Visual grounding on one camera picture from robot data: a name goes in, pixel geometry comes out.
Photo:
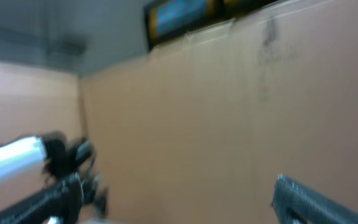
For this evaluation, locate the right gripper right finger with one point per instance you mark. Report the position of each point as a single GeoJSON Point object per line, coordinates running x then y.
{"type": "Point", "coordinates": [294, 202]}

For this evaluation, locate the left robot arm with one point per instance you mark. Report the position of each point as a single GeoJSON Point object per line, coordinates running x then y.
{"type": "Point", "coordinates": [70, 164]}

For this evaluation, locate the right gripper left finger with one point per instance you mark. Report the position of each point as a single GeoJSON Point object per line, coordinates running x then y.
{"type": "Point", "coordinates": [63, 200]}

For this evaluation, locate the dark framed screen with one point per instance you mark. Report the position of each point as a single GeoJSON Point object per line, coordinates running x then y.
{"type": "Point", "coordinates": [165, 20]}

